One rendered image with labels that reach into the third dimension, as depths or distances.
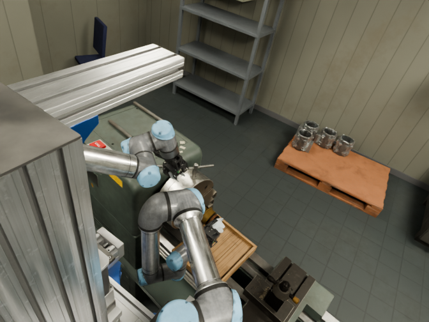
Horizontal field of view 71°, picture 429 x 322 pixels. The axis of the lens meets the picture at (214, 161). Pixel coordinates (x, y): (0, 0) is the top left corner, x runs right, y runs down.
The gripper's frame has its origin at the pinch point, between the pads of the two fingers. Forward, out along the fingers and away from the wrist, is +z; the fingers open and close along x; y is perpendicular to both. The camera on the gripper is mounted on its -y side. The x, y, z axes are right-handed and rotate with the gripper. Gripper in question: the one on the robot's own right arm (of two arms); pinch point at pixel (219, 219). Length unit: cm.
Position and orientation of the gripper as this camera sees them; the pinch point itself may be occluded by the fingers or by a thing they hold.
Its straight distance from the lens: 156.0
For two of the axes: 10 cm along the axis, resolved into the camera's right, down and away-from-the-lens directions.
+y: 7.3, 5.4, -4.3
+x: 1.7, -7.4, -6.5
